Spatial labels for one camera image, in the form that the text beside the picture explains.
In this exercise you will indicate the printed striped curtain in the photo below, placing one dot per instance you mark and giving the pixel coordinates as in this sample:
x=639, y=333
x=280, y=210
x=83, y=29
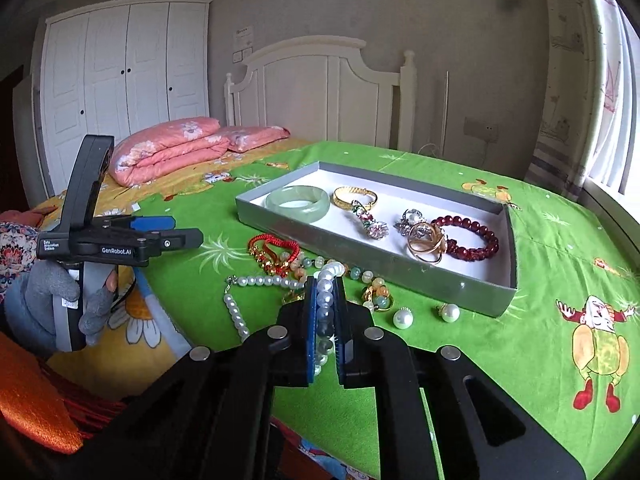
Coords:
x=560, y=110

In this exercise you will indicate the person's left hand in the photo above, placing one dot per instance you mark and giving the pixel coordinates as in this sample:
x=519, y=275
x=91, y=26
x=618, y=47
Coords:
x=45, y=305

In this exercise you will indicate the person's left forearm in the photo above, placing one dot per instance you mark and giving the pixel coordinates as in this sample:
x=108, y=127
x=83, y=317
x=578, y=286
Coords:
x=15, y=250

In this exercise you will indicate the rose gold rings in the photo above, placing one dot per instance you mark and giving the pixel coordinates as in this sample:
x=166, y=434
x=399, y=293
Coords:
x=425, y=240

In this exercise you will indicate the orange red garment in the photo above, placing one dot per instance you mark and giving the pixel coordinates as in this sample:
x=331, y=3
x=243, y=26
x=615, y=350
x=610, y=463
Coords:
x=30, y=400

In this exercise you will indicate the window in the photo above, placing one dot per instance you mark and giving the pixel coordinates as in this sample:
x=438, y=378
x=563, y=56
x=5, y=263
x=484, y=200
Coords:
x=620, y=110

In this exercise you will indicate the silver pearl brooch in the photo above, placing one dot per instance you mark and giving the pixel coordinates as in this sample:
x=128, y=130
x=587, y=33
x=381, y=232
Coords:
x=411, y=218

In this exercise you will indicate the pink floral pillow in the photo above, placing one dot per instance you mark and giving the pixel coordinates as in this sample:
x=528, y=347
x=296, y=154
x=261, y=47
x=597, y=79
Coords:
x=255, y=137

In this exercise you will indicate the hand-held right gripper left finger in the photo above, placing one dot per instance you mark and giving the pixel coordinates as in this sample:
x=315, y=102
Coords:
x=311, y=330

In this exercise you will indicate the gold bangle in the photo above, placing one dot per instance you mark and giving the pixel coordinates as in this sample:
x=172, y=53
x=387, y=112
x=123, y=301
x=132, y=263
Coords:
x=345, y=200

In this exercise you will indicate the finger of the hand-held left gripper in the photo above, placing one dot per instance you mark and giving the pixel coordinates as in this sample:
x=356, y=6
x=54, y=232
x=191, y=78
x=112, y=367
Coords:
x=175, y=241
x=152, y=222

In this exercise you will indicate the pale green jade bangle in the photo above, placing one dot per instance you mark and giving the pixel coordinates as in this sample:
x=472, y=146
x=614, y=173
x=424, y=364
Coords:
x=295, y=211

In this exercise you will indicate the white wooden headboard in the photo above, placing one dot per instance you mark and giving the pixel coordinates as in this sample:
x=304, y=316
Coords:
x=310, y=90

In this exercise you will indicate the beige wall socket plate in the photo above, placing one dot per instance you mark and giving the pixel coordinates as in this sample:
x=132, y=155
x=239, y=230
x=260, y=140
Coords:
x=491, y=129

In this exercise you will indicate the pink floral quilt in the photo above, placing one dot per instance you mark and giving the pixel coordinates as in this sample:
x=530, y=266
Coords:
x=170, y=150

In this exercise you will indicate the white wardrobe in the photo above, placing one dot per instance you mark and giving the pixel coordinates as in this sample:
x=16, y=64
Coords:
x=110, y=70

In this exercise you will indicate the silver cardboard box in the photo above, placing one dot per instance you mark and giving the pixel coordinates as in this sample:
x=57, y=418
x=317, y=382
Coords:
x=320, y=180

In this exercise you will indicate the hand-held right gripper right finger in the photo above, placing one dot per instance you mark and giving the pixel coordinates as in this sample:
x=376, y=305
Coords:
x=342, y=330

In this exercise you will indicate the round pearl earring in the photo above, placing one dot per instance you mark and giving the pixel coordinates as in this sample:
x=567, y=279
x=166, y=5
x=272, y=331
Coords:
x=450, y=313
x=402, y=318

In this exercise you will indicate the dark wooden door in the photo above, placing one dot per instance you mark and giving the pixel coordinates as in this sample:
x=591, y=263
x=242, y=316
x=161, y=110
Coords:
x=10, y=135

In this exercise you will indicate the green yellow cartoon bedsheet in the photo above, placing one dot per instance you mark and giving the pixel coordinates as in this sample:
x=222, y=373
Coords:
x=500, y=360

